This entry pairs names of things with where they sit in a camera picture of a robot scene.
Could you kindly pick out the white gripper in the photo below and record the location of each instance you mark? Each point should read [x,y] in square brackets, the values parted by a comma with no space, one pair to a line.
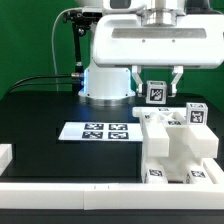
[153,33]

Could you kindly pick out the white marker cube front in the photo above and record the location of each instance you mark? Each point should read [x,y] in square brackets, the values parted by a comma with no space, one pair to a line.
[156,92]

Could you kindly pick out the white marker cube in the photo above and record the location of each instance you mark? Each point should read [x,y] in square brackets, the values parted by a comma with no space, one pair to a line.
[156,92]
[196,113]

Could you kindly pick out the white chair seat part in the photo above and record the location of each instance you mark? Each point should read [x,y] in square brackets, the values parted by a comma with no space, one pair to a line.
[175,164]

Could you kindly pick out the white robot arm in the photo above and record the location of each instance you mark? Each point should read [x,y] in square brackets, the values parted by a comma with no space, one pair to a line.
[116,83]

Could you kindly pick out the white paper marker sheet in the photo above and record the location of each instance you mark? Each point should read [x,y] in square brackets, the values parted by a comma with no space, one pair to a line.
[98,131]

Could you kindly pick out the white left fence bar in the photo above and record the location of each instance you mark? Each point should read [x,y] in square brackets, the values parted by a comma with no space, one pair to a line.
[5,156]

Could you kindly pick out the white front fence bar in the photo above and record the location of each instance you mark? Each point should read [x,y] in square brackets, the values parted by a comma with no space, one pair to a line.
[110,196]

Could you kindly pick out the black camera on stand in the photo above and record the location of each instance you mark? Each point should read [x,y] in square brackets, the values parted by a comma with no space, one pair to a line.
[81,22]

